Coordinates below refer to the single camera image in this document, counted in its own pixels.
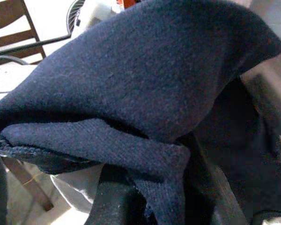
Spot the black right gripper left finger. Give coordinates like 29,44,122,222
84,180,148,225

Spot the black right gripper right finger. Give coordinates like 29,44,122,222
192,135,249,225

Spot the navy blue garment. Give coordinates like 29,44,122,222
0,0,281,225

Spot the large white garment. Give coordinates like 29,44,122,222
50,164,104,214

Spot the brown wooden furniture leg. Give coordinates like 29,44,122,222
1,156,54,212

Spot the grey standing fan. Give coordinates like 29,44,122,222
66,0,85,32

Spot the brown wooden chair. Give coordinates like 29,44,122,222
0,0,47,68

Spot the thin black cable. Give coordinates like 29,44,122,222
0,34,72,57

